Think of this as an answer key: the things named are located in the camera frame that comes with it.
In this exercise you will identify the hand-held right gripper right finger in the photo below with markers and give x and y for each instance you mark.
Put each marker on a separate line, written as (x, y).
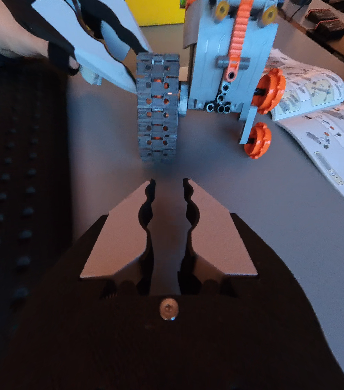
(217, 243)

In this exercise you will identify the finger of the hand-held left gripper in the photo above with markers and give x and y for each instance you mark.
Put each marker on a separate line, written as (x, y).
(77, 39)
(115, 39)

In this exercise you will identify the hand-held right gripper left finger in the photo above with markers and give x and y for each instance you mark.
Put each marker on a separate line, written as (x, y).
(120, 243)

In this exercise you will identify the dark grey toy track belt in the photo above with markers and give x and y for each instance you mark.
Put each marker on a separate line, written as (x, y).
(158, 106)

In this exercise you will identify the grey orange block toy robot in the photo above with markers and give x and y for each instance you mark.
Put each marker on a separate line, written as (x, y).
(214, 61)

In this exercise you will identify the grey desk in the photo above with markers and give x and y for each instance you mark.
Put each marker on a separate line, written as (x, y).
(251, 213)

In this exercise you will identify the yellow storage bin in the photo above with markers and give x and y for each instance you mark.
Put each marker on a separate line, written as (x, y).
(159, 12)

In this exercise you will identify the black dotted panel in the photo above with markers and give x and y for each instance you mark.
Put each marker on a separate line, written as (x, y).
(22, 152)

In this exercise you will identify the open instruction booklet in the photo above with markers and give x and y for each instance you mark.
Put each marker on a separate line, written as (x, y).
(327, 128)

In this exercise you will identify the black battery pack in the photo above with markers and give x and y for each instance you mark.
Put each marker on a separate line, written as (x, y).
(322, 15)
(331, 30)

